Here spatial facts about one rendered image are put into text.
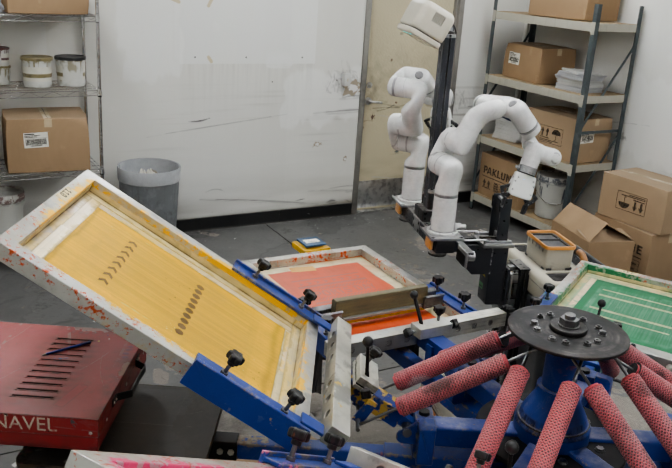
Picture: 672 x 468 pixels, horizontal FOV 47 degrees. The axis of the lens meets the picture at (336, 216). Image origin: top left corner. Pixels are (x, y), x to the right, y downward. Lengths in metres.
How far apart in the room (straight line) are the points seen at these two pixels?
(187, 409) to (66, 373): 0.35
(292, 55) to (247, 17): 0.49
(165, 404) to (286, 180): 4.54
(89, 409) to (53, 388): 0.14
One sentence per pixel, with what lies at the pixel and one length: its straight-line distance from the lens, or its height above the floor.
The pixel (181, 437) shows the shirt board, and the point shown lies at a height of 0.95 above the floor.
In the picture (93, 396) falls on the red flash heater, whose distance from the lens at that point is 2.03.
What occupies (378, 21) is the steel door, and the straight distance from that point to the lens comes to 6.88.
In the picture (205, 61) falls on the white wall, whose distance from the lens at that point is 6.18.
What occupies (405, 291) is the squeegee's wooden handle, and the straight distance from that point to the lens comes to 2.79.
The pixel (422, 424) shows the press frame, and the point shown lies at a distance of 2.06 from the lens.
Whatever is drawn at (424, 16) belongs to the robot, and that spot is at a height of 1.97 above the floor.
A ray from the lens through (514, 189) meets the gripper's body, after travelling 3.26.
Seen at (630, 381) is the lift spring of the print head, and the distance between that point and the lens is 2.02.
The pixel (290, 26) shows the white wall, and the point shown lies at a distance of 6.42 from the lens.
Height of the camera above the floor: 2.14
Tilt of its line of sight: 18 degrees down
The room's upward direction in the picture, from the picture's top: 4 degrees clockwise
